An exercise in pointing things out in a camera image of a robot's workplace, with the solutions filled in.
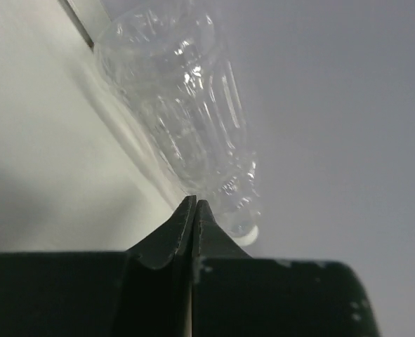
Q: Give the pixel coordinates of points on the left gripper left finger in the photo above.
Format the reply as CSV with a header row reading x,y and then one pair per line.
x,y
141,291

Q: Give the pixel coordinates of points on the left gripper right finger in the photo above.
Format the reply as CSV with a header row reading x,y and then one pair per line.
x,y
234,294

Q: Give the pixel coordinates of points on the clear crushed plastic bottle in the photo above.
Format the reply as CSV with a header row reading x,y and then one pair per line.
x,y
168,62

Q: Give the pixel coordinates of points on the aluminium frame rail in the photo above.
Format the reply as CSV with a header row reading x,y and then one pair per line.
x,y
90,18

